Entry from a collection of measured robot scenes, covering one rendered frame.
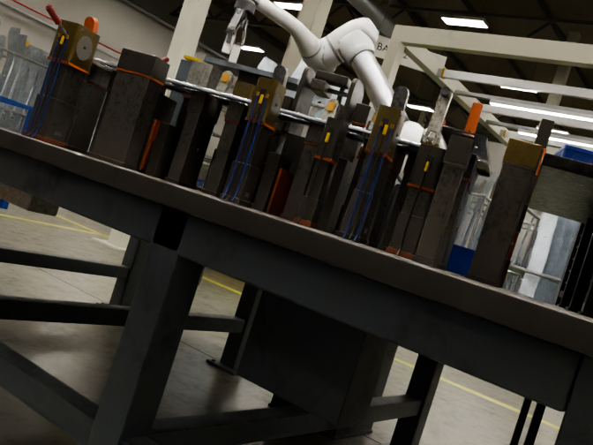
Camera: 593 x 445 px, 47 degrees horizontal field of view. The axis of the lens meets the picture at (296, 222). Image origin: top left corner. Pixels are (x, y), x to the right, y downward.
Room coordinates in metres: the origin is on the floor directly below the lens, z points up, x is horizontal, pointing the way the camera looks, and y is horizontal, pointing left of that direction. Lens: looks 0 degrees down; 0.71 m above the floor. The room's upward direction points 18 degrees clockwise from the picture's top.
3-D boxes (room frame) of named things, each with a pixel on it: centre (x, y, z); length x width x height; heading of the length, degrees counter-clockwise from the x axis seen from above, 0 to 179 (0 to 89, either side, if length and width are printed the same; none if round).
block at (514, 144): (1.69, -0.48, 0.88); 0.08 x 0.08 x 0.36; 72
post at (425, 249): (1.49, -0.29, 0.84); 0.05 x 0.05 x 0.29; 72
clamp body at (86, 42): (2.03, 0.80, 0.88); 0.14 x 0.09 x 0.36; 162
